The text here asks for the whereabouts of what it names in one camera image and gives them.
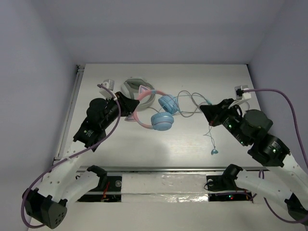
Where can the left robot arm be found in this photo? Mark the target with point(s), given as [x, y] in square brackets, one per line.
[48, 198]

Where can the aluminium rail frame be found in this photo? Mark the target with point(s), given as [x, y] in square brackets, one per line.
[69, 113]

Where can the teal earbuds with cable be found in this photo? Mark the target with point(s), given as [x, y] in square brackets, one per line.
[205, 102]

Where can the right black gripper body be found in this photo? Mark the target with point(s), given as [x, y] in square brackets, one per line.
[229, 114]

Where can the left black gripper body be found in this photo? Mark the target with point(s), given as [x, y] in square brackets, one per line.
[121, 105]

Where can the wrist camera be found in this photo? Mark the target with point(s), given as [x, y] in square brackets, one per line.
[241, 95]
[106, 88]

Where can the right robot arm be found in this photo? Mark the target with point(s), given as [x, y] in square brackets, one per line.
[252, 129]

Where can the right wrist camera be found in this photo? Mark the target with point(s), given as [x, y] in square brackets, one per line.
[241, 95]

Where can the white foil-taped block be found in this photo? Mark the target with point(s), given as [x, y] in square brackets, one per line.
[163, 187]

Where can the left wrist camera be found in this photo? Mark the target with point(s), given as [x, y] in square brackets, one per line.
[106, 88]

